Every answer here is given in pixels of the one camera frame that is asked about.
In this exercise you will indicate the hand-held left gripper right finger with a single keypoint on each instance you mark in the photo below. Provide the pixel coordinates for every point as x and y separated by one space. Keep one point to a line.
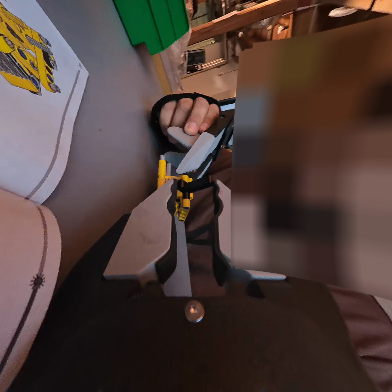
225 220

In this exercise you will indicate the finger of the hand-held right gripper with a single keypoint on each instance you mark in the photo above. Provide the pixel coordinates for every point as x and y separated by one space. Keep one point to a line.
204 167
199 151

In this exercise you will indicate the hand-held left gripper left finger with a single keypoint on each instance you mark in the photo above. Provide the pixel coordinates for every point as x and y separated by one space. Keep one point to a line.
147 226

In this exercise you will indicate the yellow and black lego model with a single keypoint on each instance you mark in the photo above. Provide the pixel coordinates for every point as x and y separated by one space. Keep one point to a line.
183 205

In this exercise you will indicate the person's right forearm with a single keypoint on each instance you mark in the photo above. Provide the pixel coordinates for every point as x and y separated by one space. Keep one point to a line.
222 165

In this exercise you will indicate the lego instruction booklet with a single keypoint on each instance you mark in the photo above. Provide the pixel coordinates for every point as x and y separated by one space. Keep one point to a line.
30 128

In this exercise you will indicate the person's right hand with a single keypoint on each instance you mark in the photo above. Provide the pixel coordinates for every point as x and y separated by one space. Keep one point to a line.
190 113

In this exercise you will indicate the clear plastic bag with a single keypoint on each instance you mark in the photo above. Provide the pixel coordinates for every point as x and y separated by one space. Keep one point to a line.
177 64

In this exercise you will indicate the yellow wooden strip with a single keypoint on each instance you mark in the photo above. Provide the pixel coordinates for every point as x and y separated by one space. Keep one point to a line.
162 73

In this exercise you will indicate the wooden shelf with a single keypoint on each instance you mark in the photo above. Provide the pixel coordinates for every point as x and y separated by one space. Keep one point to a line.
232 21

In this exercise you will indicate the green plastic box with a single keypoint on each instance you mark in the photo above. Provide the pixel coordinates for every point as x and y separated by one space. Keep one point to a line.
153 21

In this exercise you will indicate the white plate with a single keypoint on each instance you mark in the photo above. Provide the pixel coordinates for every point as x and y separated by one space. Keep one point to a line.
342 11

